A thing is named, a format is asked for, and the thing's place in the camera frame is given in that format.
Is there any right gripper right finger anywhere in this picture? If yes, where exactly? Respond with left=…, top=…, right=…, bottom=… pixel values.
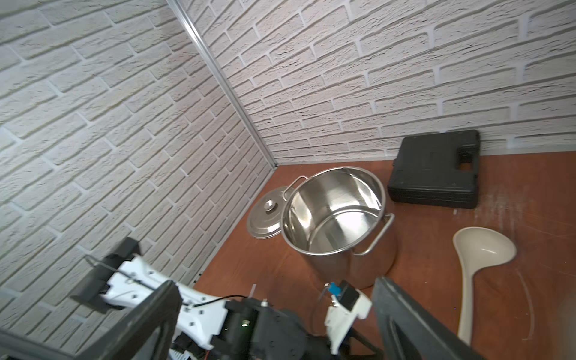
left=372, top=277, right=482, bottom=360

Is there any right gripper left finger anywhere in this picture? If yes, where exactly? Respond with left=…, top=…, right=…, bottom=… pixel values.
left=1, top=280, right=182, bottom=359

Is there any cream plastic ladle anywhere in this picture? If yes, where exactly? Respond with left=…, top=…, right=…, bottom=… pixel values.
left=452, top=226, right=517, bottom=345

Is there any stainless steel pot lid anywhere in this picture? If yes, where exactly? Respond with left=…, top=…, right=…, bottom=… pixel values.
left=246, top=187, right=292, bottom=239

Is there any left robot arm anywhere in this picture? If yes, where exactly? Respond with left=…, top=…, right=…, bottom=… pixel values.
left=70, top=237, right=338, bottom=359

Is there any black plastic tool case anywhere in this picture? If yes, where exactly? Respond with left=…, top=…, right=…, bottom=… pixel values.
left=388, top=130, right=481, bottom=209

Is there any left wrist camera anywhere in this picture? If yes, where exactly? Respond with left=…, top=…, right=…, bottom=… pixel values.
left=324, top=280, right=372, bottom=356

